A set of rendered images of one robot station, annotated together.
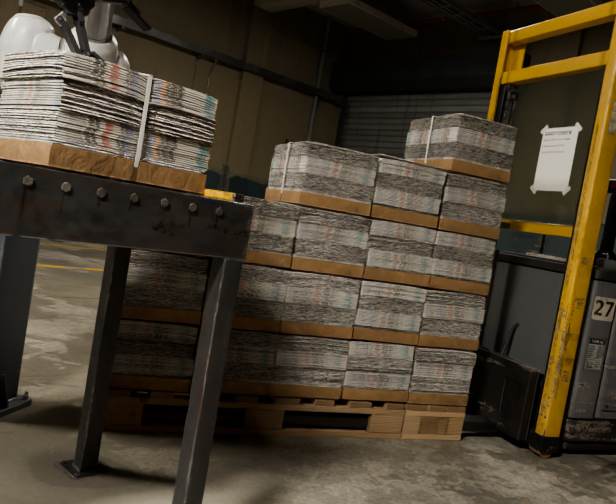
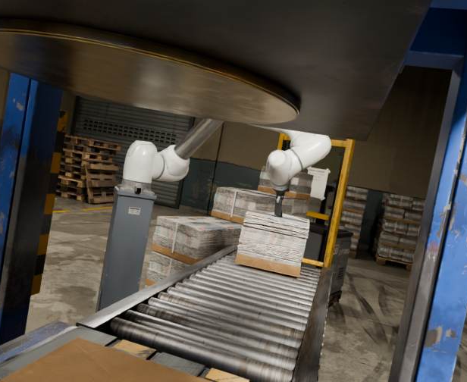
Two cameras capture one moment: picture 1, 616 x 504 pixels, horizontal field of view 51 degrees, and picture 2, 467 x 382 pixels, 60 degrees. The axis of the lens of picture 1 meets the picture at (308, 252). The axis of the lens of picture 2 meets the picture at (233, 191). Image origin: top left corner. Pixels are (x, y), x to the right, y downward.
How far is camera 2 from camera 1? 176 cm
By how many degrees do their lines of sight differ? 32
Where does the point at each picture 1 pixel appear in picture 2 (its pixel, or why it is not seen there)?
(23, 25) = (149, 151)
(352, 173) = (267, 207)
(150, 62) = not seen: outside the picture
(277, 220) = not seen: hidden behind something
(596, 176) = (341, 196)
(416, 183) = (285, 207)
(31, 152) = (282, 268)
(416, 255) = not seen: hidden behind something
